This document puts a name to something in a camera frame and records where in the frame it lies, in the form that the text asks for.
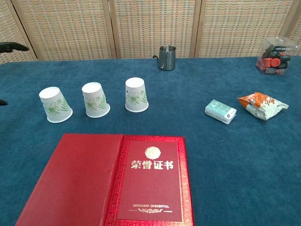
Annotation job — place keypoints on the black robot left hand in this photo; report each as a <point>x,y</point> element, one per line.
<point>14,47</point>

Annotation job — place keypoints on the white floral paper cup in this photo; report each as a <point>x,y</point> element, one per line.
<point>136,96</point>
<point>55,106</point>
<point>95,101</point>

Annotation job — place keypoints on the woven wooden folding screen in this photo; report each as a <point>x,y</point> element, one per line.
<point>152,26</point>

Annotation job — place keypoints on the steel milk pitcher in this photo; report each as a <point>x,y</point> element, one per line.
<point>167,58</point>

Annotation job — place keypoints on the red honorary certificate folder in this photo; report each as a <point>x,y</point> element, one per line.
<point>105,183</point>

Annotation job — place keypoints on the blue table cloth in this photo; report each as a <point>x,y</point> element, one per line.
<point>178,113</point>

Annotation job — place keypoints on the green white tissue pack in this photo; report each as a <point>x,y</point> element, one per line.
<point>219,111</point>

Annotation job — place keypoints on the orange white snack bag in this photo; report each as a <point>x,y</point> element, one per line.
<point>263,106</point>

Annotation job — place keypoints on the clear box with red parts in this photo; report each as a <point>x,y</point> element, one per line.
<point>274,58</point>

